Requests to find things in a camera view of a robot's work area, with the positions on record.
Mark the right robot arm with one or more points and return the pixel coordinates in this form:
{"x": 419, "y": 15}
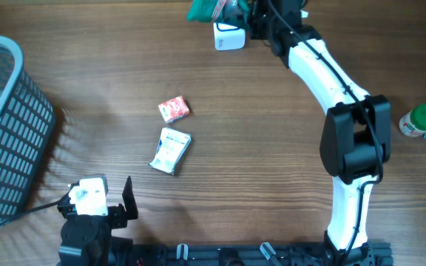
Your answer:
{"x": 355, "y": 141}

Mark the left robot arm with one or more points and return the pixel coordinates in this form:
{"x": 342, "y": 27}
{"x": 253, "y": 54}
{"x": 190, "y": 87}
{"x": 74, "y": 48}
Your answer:
{"x": 86, "y": 236}

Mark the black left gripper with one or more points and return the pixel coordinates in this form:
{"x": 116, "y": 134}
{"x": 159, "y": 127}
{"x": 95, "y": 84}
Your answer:
{"x": 117, "y": 212}

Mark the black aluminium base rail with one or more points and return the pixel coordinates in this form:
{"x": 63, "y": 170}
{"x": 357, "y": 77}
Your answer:
{"x": 299, "y": 253}

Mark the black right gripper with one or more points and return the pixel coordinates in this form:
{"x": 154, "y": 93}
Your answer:
{"x": 256, "y": 29}

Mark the green 3M gloves package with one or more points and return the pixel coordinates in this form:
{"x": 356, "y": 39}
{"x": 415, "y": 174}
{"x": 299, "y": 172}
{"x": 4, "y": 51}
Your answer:
{"x": 231, "y": 12}

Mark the red Kleenex tissue pack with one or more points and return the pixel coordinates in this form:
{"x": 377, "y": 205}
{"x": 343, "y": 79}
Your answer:
{"x": 174, "y": 109}

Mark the white small packet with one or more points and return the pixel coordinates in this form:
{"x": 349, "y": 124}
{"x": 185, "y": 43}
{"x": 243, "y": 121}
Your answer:
{"x": 171, "y": 147}

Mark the white barcode scanner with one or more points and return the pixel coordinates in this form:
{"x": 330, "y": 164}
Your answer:
{"x": 228, "y": 37}

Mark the dark mesh shopping basket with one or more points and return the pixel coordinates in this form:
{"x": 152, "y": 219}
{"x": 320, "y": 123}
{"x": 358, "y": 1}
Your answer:
{"x": 27, "y": 120}

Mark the green lid plastic jar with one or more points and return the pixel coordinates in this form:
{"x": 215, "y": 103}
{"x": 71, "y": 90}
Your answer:
{"x": 413, "y": 124}

